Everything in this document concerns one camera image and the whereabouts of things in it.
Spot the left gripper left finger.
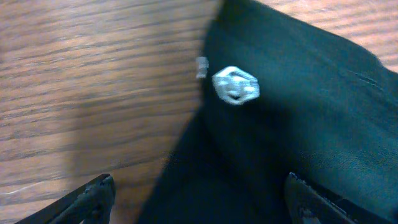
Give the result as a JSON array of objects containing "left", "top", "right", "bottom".
[{"left": 16, "top": 174, "right": 116, "bottom": 224}]

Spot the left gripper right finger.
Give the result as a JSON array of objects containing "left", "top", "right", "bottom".
[{"left": 284, "top": 172, "right": 392, "bottom": 224}]

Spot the black t-shirt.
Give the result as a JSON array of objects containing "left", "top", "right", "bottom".
[{"left": 137, "top": 1, "right": 397, "bottom": 223}]

